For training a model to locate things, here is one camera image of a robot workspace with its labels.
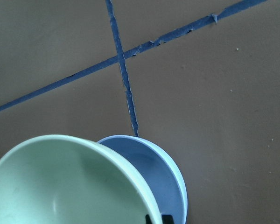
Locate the green bowl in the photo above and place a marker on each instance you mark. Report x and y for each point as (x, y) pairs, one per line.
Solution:
(59, 179)

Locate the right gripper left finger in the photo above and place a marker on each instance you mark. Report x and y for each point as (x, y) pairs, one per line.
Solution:
(148, 220)

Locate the brown paper table cover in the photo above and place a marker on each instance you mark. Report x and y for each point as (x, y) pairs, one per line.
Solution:
(210, 99)

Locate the blue bowl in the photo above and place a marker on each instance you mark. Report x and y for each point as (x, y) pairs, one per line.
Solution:
(159, 171)

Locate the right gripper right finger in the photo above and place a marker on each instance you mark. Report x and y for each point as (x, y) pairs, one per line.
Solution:
(167, 219)

